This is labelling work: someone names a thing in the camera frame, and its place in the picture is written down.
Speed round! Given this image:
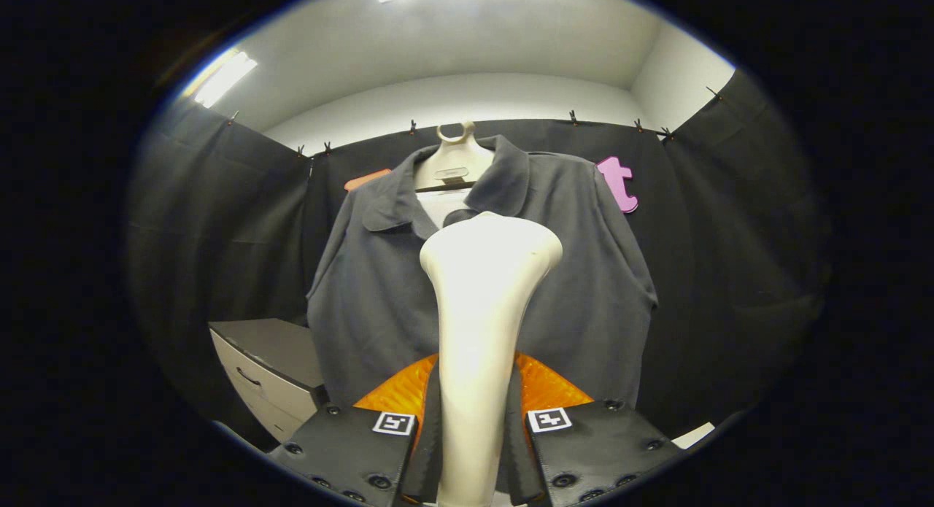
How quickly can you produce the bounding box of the white garment steamer head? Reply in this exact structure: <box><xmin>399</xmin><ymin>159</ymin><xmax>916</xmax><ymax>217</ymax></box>
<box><xmin>420</xmin><ymin>212</ymin><xmax>563</xmax><ymax>507</ymax></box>

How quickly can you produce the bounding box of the gray button-up shirt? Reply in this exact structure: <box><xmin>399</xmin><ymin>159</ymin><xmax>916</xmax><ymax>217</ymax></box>
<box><xmin>306</xmin><ymin>135</ymin><xmax>659</xmax><ymax>409</ymax></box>

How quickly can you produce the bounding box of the row of small black clips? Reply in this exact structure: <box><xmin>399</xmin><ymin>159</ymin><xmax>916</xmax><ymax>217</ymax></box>
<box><xmin>226</xmin><ymin>86</ymin><xmax>723</xmax><ymax>158</ymax></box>

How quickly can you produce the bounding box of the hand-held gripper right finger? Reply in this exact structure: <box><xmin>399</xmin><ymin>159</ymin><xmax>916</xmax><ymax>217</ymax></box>
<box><xmin>503</xmin><ymin>350</ymin><xmax>683</xmax><ymax>507</ymax></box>

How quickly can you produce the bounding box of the gray drawer cabinet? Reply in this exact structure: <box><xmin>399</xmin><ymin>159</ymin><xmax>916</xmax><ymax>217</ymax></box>
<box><xmin>209</xmin><ymin>317</ymin><xmax>329</xmax><ymax>444</ymax></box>

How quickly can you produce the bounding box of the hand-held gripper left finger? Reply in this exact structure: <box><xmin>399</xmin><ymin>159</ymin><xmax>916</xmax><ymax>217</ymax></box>
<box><xmin>269</xmin><ymin>354</ymin><xmax>444</xmax><ymax>507</ymax></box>

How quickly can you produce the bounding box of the cream garment hanger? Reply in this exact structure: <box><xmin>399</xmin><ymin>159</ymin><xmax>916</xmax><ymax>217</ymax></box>
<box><xmin>414</xmin><ymin>122</ymin><xmax>495</xmax><ymax>193</ymax></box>

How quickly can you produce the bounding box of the narrow ceiling light strip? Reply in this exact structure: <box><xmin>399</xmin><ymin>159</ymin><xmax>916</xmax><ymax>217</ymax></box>
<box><xmin>193</xmin><ymin>51</ymin><xmax>258</xmax><ymax>108</ymax></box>

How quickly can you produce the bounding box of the white paper sheet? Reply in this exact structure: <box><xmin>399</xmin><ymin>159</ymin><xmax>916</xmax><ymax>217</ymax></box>
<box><xmin>671</xmin><ymin>422</ymin><xmax>716</xmax><ymax>449</ymax></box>

